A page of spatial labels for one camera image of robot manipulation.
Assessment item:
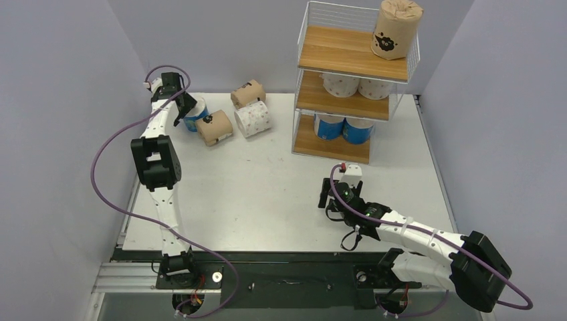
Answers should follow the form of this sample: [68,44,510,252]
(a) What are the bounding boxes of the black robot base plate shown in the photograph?
[153,252,421,314]

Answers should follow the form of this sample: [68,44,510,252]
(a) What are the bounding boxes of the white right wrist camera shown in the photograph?
[339,163,362,189]

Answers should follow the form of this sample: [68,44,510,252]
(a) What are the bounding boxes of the brown paper roll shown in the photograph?
[195,110,233,146]
[231,80,266,109]
[370,0,423,60]

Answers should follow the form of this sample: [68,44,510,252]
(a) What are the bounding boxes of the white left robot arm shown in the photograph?
[130,72,200,288]

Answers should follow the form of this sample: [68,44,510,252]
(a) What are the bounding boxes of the blue paper roll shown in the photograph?
[183,96,209,132]
[342,118,375,144]
[314,114,345,140]

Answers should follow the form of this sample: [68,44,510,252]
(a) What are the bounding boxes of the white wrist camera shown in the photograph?
[143,77,162,94]
[339,163,362,189]

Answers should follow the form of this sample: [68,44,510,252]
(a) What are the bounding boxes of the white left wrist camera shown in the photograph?
[143,77,162,94]

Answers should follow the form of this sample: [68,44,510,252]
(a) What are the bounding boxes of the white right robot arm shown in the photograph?
[318,178,512,312]

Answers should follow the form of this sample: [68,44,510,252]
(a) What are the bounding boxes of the floral white paper roll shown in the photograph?
[320,73,360,98]
[358,78,393,100]
[234,101,273,138]

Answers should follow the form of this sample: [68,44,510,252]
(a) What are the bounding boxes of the white wire wooden shelf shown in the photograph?
[292,1,421,164]

